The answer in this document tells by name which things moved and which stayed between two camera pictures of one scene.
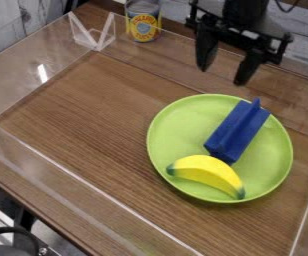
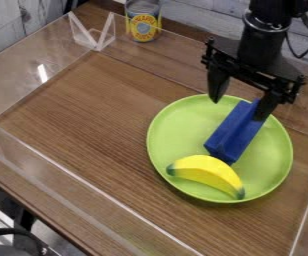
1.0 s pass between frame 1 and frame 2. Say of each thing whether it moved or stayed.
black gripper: moved
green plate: stayed
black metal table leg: stayed
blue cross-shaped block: stayed
